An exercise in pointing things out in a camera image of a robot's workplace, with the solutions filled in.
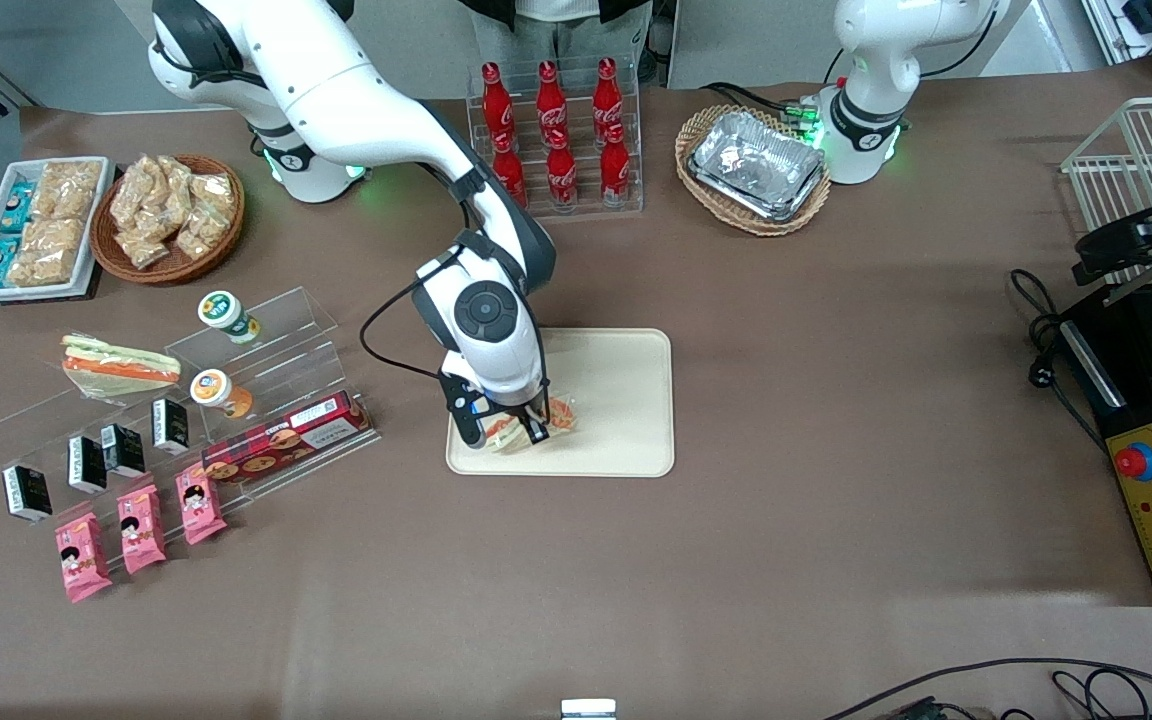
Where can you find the light wicker basket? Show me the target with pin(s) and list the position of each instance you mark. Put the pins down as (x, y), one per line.
(696, 190)

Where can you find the orange lid yogurt cup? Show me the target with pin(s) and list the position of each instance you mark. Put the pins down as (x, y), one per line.
(211, 387)

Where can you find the cream plastic tray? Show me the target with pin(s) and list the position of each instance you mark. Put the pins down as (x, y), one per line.
(616, 410)

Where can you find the black box with yellow panel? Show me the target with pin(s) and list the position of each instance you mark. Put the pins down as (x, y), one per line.
(1126, 410)

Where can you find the triangle sandwich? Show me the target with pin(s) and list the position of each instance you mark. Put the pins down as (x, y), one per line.
(121, 368)
(558, 415)

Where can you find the clear bag of beige snacks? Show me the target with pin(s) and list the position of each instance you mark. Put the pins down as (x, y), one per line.
(143, 248)
(171, 182)
(201, 233)
(213, 192)
(134, 195)

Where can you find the clear acrylic bottle rack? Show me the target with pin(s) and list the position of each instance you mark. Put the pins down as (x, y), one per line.
(586, 205)

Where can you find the small white block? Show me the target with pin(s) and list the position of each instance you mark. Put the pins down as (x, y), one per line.
(588, 710)

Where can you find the small black carton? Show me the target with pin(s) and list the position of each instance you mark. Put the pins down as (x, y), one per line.
(171, 426)
(123, 450)
(28, 493)
(87, 464)

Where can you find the red cookie box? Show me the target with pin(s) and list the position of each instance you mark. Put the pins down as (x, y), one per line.
(286, 440)

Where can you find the green lid yogurt cup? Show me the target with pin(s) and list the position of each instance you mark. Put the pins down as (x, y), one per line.
(221, 310)

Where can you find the teal snack pack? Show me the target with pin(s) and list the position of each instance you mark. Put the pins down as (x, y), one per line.
(16, 208)
(0, 260)

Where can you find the brown wicker basket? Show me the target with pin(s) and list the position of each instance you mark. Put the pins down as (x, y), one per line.
(216, 262)

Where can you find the flat pack of beige crackers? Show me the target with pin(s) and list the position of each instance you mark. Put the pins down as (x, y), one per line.
(71, 188)
(48, 250)

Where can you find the person in black jacket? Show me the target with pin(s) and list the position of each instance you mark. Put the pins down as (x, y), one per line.
(556, 25)

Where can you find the aluminium foil tray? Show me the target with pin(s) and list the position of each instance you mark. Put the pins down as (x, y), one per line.
(756, 165)

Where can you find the white rectangular snack tray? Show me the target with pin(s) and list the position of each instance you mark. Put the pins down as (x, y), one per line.
(96, 240)

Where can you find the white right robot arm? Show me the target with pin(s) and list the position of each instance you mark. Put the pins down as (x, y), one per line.
(356, 100)

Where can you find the red cola bottle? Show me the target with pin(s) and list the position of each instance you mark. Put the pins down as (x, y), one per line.
(615, 168)
(606, 95)
(562, 172)
(550, 98)
(513, 172)
(496, 100)

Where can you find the clear acrylic stepped stand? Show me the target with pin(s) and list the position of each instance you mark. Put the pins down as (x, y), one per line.
(286, 330)

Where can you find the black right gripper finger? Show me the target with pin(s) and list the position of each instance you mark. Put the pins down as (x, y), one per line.
(537, 427)
(492, 420)

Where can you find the pink snack pack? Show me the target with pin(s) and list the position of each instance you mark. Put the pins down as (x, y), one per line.
(82, 557)
(141, 528)
(200, 503)

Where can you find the red emergency stop button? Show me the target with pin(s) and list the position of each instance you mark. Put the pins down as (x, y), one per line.
(1134, 461)

